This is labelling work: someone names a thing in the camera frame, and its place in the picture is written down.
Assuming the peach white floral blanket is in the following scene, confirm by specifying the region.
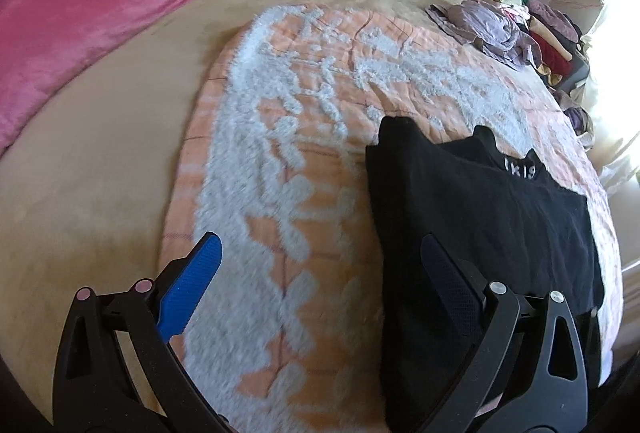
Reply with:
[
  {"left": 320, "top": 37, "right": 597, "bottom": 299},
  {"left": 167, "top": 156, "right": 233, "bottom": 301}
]
[{"left": 160, "top": 3, "right": 623, "bottom": 433}]

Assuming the lilac garment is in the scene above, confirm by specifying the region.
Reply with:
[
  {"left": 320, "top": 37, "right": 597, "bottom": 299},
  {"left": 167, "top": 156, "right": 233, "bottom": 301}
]
[{"left": 427, "top": 0, "right": 543, "bottom": 71}]

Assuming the black garment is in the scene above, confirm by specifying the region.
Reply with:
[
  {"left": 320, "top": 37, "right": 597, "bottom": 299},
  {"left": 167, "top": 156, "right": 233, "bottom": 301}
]
[{"left": 365, "top": 116, "right": 613, "bottom": 433}]

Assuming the pile of folded clothes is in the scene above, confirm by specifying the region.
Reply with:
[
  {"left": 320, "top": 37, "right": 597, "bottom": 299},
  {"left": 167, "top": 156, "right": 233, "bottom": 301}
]
[{"left": 467, "top": 0, "right": 593, "bottom": 94}]

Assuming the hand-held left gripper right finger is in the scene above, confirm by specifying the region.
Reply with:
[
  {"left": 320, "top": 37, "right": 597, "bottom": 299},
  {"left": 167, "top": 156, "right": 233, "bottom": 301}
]
[{"left": 420, "top": 233, "right": 588, "bottom": 433}]

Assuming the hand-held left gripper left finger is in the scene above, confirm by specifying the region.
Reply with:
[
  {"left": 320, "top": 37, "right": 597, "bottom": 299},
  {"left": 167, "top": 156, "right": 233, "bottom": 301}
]
[{"left": 52, "top": 232, "right": 236, "bottom": 433}]

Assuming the beige bed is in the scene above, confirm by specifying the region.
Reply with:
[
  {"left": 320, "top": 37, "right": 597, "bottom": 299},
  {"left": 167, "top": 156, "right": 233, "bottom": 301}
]
[{"left": 0, "top": 0, "right": 626, "bottom": 414}]

